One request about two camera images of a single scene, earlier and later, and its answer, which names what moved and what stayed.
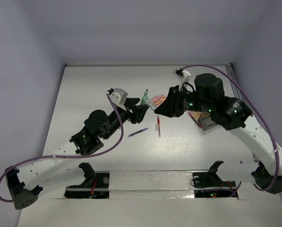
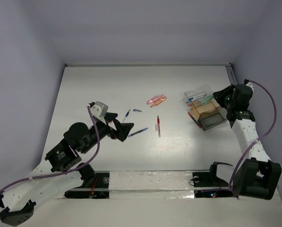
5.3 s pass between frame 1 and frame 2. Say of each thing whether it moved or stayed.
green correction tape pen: moved
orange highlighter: stayed
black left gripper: moved
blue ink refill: stayed
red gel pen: stayed
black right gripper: moved
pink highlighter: stayed
